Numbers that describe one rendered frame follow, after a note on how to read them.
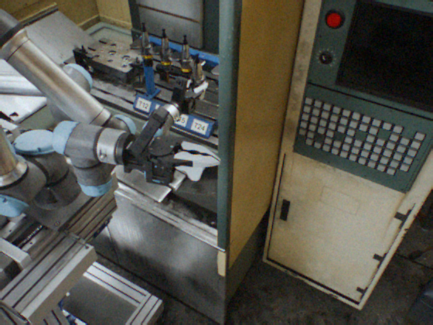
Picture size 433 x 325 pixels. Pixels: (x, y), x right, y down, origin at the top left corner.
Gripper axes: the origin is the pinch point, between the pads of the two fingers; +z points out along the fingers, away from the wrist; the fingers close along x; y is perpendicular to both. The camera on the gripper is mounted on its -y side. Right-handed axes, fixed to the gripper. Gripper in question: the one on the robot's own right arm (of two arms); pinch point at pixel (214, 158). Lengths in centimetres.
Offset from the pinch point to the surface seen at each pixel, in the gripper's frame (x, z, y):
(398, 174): -62, 52, 39
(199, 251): -44, -15, 84
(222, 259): -40, -4, 81
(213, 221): -63, -14, 84
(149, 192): -68, -47, 79
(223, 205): -35, -4, 46
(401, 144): -61, 49, 26
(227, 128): -30.2, -3.7, 12.1
